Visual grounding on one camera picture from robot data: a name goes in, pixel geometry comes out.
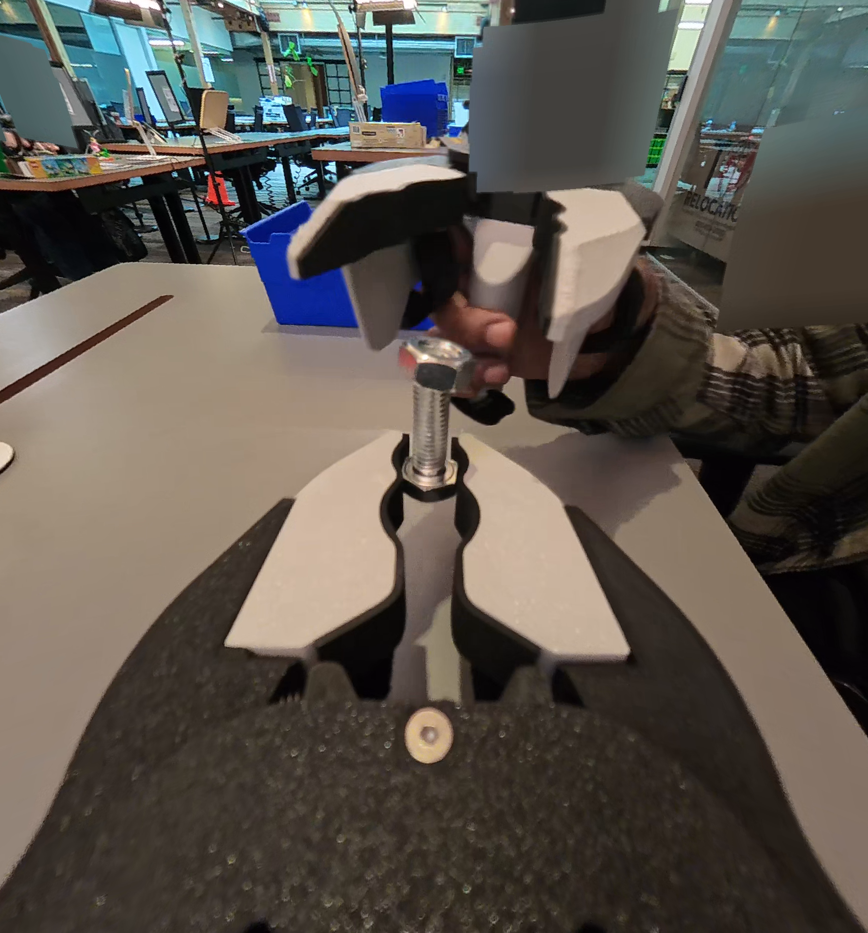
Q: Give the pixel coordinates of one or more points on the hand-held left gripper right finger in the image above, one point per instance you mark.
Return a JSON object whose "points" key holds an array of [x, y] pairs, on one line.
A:
{"points": [[543, 583]]}

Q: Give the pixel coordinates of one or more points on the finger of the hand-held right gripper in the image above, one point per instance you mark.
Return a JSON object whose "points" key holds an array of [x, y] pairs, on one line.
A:
{"points": [[594, 248], [379, 299]]}

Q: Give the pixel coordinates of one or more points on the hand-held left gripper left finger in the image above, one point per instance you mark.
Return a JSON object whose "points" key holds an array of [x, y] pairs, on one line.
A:
{"points": [[317, 568]]}

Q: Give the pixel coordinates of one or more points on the steel hex bolt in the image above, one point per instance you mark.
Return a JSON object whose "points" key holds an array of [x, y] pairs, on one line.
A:
{"points": [[430, 415]]}

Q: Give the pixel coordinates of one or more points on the steel hex nut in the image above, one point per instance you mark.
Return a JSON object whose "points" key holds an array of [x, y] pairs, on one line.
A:
{"points": [[452, 477]]}

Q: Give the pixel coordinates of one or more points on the person's right forearm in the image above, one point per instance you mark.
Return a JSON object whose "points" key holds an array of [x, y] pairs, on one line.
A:
{"points": [[732, 379]]}

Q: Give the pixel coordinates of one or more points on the person's right hand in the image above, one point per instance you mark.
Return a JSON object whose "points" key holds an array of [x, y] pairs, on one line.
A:
{"points": [[499, 342]]}

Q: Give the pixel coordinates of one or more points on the blue plastic bin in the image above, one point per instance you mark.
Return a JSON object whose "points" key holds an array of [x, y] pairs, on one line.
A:
{"points": [[302, 277]]}

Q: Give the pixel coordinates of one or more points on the printed moving box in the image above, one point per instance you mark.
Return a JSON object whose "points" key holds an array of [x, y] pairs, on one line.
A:
{"points": [[710, 219]]}

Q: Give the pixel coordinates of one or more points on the stack of blue bins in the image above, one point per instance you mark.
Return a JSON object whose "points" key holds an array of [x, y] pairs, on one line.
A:
{"points": [[415, 106]]}

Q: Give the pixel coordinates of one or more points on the cardboard box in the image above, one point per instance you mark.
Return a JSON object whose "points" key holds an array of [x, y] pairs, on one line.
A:
{"points": [[386, 135]]}

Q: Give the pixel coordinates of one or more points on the wooden-top office desk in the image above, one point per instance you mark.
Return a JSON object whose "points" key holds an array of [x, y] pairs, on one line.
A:
{"points": [[113, 171], [259, 140], [361, 154]]}

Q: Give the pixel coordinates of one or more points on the orange traffic cone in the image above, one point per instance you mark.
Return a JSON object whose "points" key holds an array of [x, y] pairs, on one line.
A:
{"points": [[219, 191]]}

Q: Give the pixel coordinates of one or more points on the black computer monitor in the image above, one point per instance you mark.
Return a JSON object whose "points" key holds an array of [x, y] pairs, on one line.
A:
{"points": [[164, 95]]}

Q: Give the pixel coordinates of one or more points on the person's plaid shirt torso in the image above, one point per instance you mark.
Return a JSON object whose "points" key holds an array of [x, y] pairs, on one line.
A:
{"points": [[827, 495]]}

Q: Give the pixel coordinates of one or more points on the colourful toy box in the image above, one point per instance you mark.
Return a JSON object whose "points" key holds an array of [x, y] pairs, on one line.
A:
{"points": [[62, 166]]}

